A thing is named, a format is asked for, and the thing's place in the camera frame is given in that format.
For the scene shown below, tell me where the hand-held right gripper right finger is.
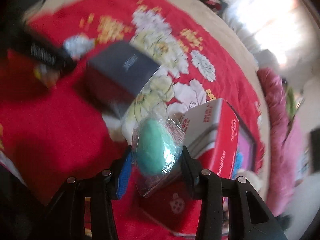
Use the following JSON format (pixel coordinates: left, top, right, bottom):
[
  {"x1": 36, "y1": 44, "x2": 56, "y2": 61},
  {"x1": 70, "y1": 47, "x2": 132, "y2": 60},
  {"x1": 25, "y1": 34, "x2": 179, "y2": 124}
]
[{"x1": 181, "y1": 145, "x2": 288, "y2": 240}]

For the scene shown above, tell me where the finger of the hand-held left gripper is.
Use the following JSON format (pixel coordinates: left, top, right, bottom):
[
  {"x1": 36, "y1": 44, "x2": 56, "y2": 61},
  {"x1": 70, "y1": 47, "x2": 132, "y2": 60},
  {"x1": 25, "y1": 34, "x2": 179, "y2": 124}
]
[{"x1": 15, "y1": 27, "x2": 77, "y2": 75}]

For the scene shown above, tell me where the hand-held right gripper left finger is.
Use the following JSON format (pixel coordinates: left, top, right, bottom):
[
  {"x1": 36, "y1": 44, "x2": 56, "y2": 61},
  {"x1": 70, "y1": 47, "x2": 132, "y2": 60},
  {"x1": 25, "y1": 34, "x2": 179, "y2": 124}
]
[{"x1": 42, "y1": 147, "x2": 133, "y2": 240}]

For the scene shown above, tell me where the green sponge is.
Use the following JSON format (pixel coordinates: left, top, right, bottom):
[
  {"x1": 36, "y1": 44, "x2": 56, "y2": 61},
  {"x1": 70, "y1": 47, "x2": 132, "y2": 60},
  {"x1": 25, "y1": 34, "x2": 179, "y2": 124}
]
[{"x1": 132, "y1": 112, "x2": 186, "y2": 198}]

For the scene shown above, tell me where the white floral scrunchie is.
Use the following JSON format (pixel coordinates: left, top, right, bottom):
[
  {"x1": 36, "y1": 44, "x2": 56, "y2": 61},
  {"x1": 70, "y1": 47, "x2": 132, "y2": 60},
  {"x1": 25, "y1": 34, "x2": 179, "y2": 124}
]
[{"x1": 236, "y1": 168, "x2": 264, "y2": 189}]

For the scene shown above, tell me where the grey box tray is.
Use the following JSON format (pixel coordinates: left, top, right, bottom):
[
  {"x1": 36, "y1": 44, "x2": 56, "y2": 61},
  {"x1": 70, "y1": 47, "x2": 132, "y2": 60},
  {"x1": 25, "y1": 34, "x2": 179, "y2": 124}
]
[{"x1": 226, "y1": 100, "x2": 259, "y2": 178}]

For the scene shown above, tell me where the red tissue pack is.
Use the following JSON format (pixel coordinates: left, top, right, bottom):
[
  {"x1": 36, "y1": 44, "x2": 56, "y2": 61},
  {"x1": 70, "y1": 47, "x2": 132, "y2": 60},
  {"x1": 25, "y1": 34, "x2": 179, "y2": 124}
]
[{"x1": 138, "y1": 98, "x2": 240, "y2": 238}]

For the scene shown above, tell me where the white fluffy item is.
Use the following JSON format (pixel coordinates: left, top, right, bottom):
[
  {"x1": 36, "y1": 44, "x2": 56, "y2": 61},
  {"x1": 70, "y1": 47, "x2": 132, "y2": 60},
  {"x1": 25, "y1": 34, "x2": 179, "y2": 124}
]
[{"x1": 102, "y1": 112, "x2": 127, "y2": 140}]

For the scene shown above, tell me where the pink book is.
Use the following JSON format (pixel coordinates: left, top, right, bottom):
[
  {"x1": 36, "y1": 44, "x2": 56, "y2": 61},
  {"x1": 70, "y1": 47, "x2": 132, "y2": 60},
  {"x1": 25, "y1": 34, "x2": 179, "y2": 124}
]
[{"x1": 235, "y1": 132, "x2": 254, "y2": 174}]

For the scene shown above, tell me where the red floral blanket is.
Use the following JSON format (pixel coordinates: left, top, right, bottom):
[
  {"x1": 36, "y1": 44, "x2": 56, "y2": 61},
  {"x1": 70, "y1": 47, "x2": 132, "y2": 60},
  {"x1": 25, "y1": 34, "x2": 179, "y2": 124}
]
[{"x1": 0, "y1": 0, "x2": 265, "y2": 240}]

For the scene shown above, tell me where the black box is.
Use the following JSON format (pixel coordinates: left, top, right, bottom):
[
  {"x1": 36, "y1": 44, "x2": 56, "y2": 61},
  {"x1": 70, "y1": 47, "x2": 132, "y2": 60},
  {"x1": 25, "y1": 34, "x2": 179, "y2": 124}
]
[{"x1": 74, "y1": 41, "x2": 161, "y2": 119}]

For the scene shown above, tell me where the pink quilt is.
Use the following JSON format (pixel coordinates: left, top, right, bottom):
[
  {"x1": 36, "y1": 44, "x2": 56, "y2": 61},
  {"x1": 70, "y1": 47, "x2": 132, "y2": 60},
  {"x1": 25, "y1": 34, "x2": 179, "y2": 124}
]
[{"x1": 257, "y1": 66, "x2": 312, "y2": 218}]

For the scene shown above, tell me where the green cloth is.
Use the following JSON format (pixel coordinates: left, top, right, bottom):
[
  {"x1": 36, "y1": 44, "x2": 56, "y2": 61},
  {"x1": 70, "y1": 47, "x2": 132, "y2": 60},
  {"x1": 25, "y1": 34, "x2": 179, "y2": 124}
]
[{"x1": 285, "y1": 86, "x2": 298, "y2": 122}]

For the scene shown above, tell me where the beige bed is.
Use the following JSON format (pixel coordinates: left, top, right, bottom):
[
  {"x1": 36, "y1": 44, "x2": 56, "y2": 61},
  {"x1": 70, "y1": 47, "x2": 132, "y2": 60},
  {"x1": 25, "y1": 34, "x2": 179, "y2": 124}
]
[{"x1": 22, "y1": 0, "x2": 273, "y2": 140}]

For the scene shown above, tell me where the white curtain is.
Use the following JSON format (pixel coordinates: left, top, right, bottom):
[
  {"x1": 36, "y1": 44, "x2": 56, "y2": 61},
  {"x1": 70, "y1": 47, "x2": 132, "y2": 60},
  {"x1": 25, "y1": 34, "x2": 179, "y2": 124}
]
[{"x1": 221, "y1": 0, "x2": 317, "y2": 67}]

